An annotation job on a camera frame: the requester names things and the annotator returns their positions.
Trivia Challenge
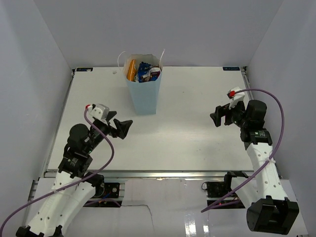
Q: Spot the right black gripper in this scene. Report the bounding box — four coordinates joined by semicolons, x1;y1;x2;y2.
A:
210;99;249;128

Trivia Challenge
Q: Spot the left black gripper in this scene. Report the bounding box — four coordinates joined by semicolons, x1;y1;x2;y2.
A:
84;110;132;153

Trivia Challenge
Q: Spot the orange chips bag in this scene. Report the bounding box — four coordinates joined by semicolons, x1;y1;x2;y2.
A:
127;59;137;81

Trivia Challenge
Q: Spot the blue snack bag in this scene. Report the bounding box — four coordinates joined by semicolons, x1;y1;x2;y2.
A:
135;62;156;83

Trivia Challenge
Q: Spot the brown chocolate bar wrapper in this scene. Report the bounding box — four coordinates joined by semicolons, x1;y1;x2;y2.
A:
148;67;161;81

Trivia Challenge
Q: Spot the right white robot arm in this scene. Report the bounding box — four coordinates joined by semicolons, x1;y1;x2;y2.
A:
210;100;299;235

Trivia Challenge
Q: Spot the light blue paper bag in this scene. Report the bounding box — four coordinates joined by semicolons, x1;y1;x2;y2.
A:
118;53;164;115

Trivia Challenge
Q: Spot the right blue corner label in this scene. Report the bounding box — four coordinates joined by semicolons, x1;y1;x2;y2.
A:
222;67;240;71

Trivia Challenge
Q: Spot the blue corner label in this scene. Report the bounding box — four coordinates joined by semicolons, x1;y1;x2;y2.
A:
76;67;93;72
222;67;240;71

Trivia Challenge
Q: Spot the left blue corner label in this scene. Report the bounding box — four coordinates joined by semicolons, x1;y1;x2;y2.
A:
76;67;93;72

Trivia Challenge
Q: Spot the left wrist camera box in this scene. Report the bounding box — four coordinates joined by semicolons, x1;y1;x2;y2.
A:
84;104;110;123

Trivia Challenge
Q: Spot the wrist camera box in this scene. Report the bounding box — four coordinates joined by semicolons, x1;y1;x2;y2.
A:
84;104;110;123
227;87;245;109

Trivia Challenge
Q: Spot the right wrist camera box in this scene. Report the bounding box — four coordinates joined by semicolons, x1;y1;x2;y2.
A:
227;87;245;109

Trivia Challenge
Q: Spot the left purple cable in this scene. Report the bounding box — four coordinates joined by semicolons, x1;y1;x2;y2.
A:
0;110;116;230

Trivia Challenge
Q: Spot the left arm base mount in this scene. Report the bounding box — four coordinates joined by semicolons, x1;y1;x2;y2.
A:
84;182;122;207

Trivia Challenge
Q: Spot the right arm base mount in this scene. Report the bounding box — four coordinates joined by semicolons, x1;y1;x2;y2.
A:
201;181;245;209

